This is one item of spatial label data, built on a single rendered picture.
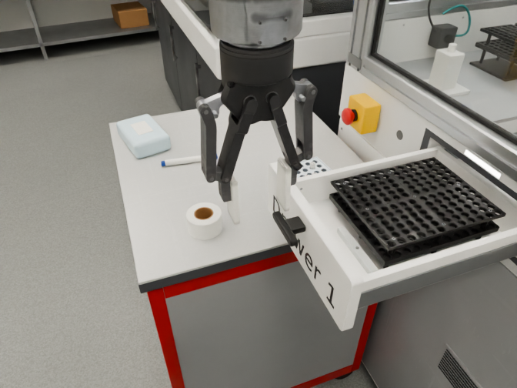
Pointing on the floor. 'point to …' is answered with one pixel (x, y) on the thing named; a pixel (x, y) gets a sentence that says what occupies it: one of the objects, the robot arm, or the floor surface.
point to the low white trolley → (231, 265)
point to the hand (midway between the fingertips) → (258, 193)
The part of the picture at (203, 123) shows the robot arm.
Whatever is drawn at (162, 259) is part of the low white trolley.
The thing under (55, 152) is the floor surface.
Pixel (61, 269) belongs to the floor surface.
